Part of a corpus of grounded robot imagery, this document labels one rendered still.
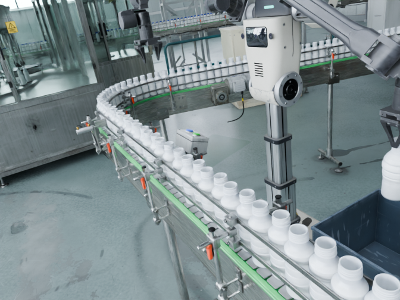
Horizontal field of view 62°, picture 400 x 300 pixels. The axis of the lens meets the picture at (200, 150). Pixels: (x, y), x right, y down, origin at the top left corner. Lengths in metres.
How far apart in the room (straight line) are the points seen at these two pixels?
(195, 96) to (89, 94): 1.85
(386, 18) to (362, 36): 5.98
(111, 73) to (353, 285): 5.84
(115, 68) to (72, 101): 2.19
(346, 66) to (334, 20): 2.29
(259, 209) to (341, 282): 0.22
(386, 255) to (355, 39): 0.76
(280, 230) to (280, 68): 0.91
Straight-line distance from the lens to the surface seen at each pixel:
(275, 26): 1.47
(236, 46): 5.08
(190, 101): 2.67
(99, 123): 1.93
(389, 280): 0.64
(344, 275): 0.64
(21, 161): 4.30
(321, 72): 3.03
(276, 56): 1.48
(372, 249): 1.35
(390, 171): 0.96
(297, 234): 0.73
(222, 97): 2.59
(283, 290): 0.81
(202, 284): 2.25
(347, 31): 0.86
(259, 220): 0.78
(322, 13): 0.87
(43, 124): 4.20
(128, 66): 6.30
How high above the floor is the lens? 1.60
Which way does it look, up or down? 24 degrees down
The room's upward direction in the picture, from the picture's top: 9 degrees counter-clockwise
